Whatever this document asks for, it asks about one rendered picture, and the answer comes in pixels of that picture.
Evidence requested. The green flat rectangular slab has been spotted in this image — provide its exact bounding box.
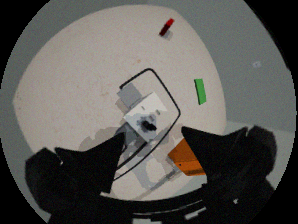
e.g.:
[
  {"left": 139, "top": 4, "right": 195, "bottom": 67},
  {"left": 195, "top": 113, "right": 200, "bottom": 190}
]
[{"left": 194, "top": 79, "right": 206, "bottom": 104}]

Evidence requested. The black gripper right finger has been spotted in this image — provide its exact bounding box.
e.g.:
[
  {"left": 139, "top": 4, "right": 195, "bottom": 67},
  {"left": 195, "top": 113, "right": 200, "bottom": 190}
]
[{"left": 181, "top": 127, "right": 247, "bottom": 180}]

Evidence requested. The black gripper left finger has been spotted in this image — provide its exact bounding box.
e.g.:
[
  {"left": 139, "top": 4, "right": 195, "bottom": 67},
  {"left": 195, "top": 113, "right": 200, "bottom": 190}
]
[{"left": 53, "top": 132, "right": 125, "bottom": 194}]

